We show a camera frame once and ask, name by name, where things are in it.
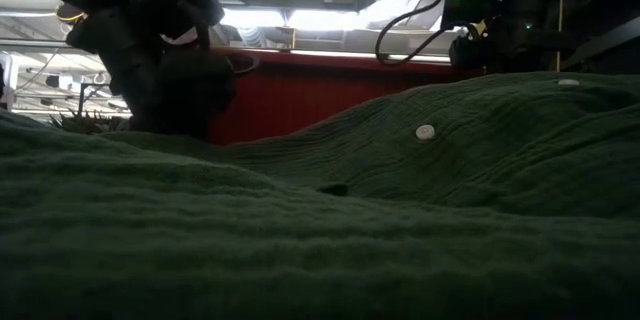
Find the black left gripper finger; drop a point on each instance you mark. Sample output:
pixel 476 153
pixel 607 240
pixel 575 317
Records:
pixel 200 95
pixel 137 95

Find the dark green garment white label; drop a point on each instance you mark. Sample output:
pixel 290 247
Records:
pixel 350 210

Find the red plastic laundry basket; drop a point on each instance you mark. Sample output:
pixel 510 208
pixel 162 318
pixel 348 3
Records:
pixel 300 100

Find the small potted succulent plant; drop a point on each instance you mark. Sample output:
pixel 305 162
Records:
pixel 85 124

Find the black round ceiling device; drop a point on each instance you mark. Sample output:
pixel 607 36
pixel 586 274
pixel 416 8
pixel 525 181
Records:
pixel 70 17

